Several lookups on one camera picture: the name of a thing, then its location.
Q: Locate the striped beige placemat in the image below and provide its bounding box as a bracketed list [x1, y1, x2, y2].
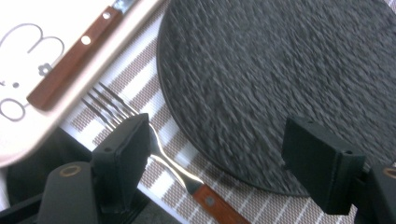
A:
[60, 0, 396, 224]

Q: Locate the black textured plate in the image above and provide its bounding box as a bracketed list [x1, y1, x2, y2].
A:
[156, 0, 396, 197]

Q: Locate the wooden-handled fork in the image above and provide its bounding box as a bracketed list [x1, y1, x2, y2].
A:
[81, 82, 251, 224]

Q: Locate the beige printed tray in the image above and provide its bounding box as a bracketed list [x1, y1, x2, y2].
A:
[0, 0, 163, 169]

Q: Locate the wooden-handled knife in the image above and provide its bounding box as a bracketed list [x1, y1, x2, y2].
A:
[26, 0, 141, 112]

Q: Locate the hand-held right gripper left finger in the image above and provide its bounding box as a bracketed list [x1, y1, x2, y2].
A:
[92, 113, 152, 214]

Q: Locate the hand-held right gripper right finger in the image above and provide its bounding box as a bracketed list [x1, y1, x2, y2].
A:
[281, 116, 367, 216]

